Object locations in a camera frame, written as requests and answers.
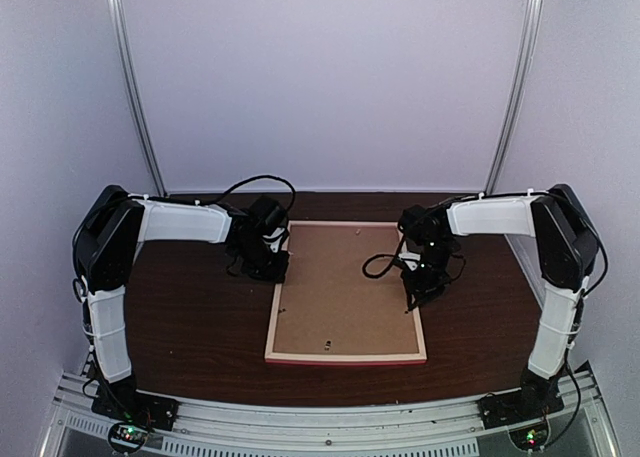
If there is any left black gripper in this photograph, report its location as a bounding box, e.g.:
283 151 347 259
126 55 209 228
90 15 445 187
235 237 291 283

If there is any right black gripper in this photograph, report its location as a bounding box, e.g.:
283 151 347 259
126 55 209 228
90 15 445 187
401 238 457 310

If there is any brown backing board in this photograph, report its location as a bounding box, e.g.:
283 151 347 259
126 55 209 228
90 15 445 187
272 225 419 354

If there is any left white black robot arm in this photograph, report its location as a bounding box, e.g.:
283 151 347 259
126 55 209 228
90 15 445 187
72 185 289 421

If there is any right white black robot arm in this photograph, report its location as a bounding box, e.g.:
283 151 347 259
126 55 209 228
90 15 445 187
394 184 602 419

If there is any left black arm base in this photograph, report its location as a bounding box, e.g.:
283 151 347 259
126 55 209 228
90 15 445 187
88 362 179 431

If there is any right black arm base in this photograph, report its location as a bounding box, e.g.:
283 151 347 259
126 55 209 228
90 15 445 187
478 360 566 429

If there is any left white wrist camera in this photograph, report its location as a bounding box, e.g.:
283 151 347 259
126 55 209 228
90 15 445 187
263 229 289 253

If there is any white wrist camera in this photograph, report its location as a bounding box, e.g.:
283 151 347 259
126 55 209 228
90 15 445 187
263 229 289 253
399 252 422 272

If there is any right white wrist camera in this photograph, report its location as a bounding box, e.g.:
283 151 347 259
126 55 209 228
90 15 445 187
399 252 422 272

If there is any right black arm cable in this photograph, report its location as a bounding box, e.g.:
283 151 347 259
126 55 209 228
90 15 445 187
361 251 406 281

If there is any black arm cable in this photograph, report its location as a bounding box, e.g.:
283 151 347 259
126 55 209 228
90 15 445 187
219 174 297 218
361 251 406 281

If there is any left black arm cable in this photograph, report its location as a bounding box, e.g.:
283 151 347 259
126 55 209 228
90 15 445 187
219 174 297 218

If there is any front aluminium rail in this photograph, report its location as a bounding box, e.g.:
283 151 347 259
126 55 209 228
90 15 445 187
39 369 621 457

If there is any right aluminium corner post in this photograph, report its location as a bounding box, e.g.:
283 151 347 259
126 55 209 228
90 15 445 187
484 0 544 194

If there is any aluminium corner post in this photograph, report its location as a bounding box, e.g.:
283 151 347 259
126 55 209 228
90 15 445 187
107 0 167 197
484 0 544 194

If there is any left aluminium corner post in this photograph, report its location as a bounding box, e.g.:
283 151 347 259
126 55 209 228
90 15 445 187
107 0 167 197

